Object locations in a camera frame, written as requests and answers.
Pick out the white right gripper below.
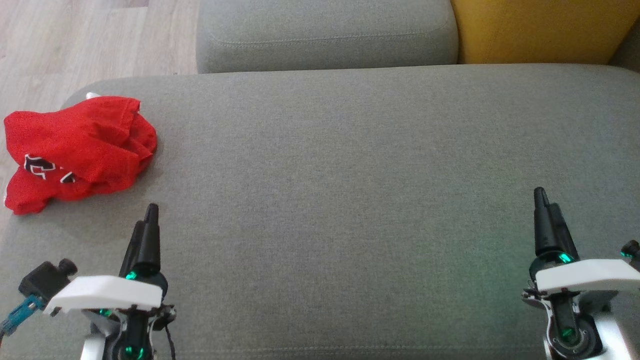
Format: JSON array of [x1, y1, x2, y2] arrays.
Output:
[[522, 187, 640, 358]]

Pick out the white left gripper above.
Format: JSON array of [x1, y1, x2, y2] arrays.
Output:
[[44, 203, 176, 360]]

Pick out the red white striped shorts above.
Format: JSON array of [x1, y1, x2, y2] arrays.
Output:
[[4, 93, 158, 183]]

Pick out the grey sofa back cushion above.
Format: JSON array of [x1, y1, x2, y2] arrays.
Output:
[[607, 20, 640, 74], [196, 0, 459, 74]]

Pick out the yellow sofa cushion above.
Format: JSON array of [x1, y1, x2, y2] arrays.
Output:
[[450, 0, 640, 66]]

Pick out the grey sofa seat cushion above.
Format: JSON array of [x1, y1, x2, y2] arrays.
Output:
[[0, 64, 640, 360]]

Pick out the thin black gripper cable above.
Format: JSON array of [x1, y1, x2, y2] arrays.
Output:
[[162, 320, 177, 360]]

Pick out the blue left camera plug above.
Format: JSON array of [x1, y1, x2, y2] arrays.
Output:
[[0, 295, 44, 337]]

